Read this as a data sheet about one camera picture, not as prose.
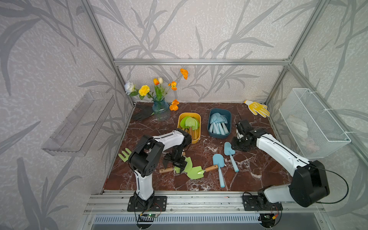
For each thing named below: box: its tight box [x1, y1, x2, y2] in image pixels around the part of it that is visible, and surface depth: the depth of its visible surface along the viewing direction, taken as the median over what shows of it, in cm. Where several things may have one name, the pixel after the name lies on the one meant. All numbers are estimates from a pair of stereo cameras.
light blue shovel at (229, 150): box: [223, 141, 240, 173], surface depth 93 cm
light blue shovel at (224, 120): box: [220, 115, 230, 135], surface depth 104 cm
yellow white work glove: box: [243, 99, 271, 119], surface depth 121 cm
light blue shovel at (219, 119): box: [215, 113, 226, 136], surface depth 104 cm
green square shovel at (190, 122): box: [184, 116, 196, 140], surface depth 104 cm
